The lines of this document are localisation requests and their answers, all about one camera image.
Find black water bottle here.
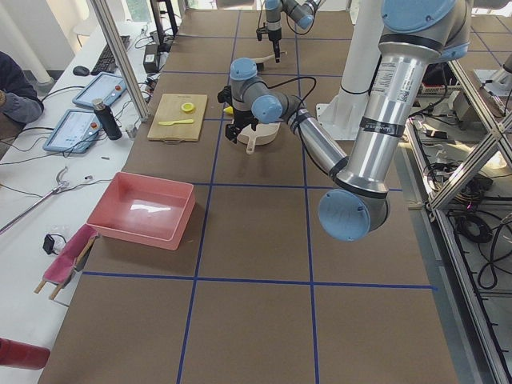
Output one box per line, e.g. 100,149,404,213
92,98,122,140

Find blue tablet far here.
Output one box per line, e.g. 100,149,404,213
72,72,126,109

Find small black clip device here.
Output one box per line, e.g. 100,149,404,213
42,234,67,254

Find beige hand brush black bristles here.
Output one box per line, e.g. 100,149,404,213
251,51,287,72

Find aluminium frame rail right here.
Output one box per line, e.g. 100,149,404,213
406,61,511,383

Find pink plastic bin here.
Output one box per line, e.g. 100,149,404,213
87,172,196,250

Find black keyboard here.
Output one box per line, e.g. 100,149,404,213
90,45,117,76

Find black power adapter box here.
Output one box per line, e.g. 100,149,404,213
143,44,160,74

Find yellow plastic knife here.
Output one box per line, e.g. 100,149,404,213
158,118,194,126

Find person forearm dark sleeve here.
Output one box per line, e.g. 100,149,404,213
1,52,44,142

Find bamboo cutting board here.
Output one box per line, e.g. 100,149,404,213
147,94,208,142

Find yellow lemon slice toy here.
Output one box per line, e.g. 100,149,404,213
181,102,195,114

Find metal grabber tool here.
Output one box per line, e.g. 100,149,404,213
0,166,71,236

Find pink fabric wooden stand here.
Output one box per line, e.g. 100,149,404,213
34,224,99,300

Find red cylinder bottle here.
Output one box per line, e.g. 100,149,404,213
1,338,50,370

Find aluminium frame post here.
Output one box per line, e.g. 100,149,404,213
91,0,150,122

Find beige plastic dustpan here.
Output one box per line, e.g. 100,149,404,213
237,122,280,155

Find blue tablet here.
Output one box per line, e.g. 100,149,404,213
72,72,126,109
42,109,102,154

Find black computer mouse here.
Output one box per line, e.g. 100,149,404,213
73,66,90,77

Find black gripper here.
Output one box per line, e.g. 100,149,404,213
218,86,256,138
256,23,282,63

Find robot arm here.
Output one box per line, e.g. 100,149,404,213
256,0,325,63
218,1,473,242

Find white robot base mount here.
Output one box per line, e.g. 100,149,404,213
317,0,383,140

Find blue tablet near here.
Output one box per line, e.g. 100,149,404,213
42,109,102,154

